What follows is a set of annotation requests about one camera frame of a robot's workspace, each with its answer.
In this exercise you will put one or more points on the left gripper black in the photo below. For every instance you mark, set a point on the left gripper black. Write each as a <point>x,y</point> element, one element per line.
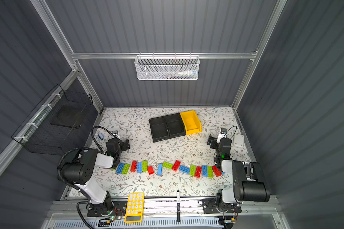
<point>123,143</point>

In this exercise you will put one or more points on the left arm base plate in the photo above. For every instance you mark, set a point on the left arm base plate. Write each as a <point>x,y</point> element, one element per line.
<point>115,208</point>

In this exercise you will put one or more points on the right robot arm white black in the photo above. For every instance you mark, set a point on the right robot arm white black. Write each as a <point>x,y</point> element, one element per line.
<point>248,181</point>

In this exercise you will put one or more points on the black bin middle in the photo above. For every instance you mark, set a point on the black bin middle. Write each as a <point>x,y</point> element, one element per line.
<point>175,125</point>

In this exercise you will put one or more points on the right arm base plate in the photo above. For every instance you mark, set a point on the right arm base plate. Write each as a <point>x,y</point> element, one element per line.
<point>213,206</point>

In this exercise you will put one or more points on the white wire basket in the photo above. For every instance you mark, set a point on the white wire basket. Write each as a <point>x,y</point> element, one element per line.
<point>154,69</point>

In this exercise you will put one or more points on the black bin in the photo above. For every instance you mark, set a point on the black bin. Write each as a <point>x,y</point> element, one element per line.
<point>175,125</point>
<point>159,129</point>

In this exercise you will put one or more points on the small blue grey clip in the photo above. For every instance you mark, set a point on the small blue grey clip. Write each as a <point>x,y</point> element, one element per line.
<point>100,136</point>

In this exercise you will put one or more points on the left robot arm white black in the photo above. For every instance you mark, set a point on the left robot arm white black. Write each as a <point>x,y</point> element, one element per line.
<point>76,167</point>

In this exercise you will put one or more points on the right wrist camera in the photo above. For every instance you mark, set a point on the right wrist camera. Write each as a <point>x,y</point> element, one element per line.
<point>223,132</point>

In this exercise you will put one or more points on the black marker pen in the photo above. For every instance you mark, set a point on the black marker pen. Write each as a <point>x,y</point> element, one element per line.
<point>178,206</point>

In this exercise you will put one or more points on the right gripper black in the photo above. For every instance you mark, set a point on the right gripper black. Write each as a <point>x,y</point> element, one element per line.
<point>215,142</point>

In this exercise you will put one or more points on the yellow calculator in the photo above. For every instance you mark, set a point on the yellow calculator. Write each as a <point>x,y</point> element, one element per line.
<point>134,209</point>

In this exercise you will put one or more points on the black bin left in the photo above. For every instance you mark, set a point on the black bin left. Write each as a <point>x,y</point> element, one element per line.
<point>159,129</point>

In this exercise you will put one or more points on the floral table mat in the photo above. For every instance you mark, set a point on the floral table mat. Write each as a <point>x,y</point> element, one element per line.
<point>133,124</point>

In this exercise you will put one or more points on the black wire basket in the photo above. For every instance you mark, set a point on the black wire basket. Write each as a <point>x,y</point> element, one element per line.
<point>60,125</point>

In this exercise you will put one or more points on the thin blue lego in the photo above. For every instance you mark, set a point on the thin blue lego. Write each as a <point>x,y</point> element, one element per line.
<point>159,172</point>

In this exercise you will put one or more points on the yellow bin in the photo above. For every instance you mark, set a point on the yellow bin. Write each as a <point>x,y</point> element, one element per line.
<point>191,122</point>

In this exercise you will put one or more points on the white tube in basket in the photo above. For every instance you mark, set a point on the white tube in basket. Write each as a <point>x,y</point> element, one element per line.
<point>188,73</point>

